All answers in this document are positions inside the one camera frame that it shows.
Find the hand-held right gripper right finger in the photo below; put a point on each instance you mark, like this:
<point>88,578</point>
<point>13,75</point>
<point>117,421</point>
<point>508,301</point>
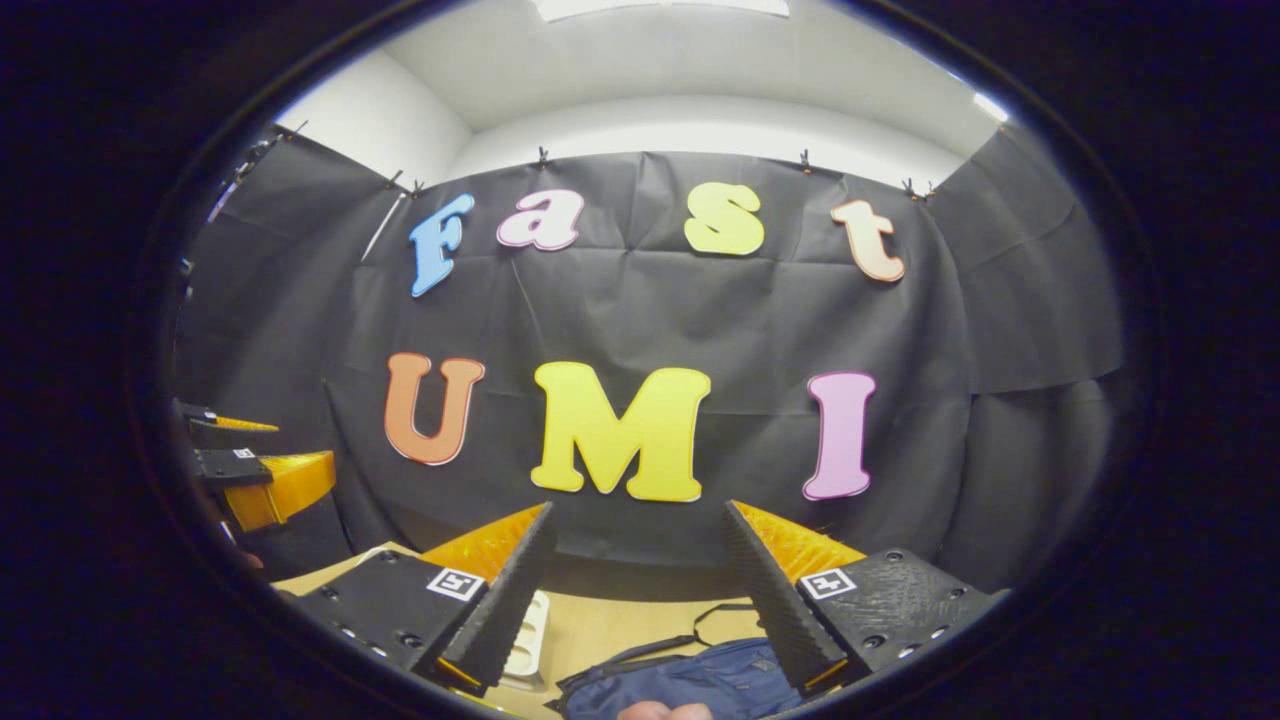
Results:
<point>780,610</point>

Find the ceiling light panel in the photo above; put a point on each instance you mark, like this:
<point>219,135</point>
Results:
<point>660,6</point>

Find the dark blue schoolbag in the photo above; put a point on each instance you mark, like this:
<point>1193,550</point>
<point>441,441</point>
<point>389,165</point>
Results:
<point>700,680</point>

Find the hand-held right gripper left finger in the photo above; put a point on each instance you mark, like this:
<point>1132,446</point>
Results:
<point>500,610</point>

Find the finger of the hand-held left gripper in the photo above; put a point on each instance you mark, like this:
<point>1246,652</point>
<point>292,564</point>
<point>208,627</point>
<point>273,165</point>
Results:
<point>240,425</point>
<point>290,485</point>

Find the white plastic bookshelf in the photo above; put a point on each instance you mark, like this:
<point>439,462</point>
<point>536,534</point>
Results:
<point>530,645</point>

